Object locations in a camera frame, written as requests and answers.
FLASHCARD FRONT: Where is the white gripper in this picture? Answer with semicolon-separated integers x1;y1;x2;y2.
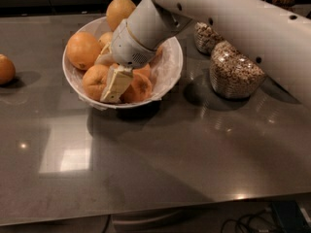
95;19;156;104

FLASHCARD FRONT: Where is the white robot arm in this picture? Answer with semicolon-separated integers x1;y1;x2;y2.
96;0;311;107

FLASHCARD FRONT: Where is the white bowl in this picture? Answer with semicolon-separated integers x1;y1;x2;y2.
62;17;184;110

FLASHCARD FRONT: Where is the front left orange in bowl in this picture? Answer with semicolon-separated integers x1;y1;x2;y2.
83;64;109;101

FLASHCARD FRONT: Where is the centre orange in bowl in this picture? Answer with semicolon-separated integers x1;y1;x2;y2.
98;32;113;48

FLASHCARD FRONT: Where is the front right orange in bowl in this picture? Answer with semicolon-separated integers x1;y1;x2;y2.
121;74;153;103

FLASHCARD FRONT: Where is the white paper bowl liner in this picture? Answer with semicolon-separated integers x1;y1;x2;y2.
62;17;183;110

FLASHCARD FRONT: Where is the top orange in bowl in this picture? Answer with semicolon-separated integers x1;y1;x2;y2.
106;0;136;31

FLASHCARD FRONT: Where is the back left glass cereal jar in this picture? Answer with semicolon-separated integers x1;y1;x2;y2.
193;22;224;55

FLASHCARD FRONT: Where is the orange on table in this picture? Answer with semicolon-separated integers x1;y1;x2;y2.
0;54;16;84

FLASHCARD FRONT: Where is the front glass cereal jar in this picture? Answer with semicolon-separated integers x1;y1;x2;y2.
210;41;266;99

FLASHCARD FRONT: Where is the black power adapter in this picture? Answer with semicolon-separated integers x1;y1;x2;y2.
271;201;311;233

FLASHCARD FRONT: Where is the black cable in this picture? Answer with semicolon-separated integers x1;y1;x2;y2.
221;209;276;233

